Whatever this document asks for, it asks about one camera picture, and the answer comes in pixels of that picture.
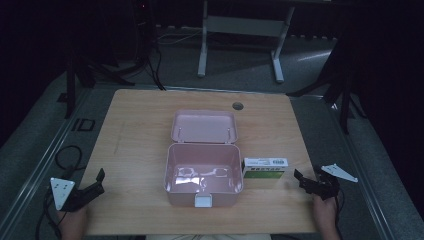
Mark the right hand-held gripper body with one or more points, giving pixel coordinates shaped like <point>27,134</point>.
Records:
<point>328,181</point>

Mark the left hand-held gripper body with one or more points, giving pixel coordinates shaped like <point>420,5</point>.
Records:
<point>63,195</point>

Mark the white and green carton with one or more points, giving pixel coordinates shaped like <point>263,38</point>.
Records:
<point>265,168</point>

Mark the pink plastic box with lid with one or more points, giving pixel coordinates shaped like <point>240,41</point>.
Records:
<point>203,156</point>

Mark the person's right hand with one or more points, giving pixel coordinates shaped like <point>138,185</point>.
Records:
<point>324,211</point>

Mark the person's left hand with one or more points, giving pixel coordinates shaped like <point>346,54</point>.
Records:
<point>73,223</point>

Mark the black tripod stand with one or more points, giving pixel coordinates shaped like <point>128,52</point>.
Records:
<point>83,75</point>
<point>343,93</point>

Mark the person's light clothing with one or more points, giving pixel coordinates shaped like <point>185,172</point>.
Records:
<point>206,237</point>

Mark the white metal table frame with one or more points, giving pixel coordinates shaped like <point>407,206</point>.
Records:
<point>245,26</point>

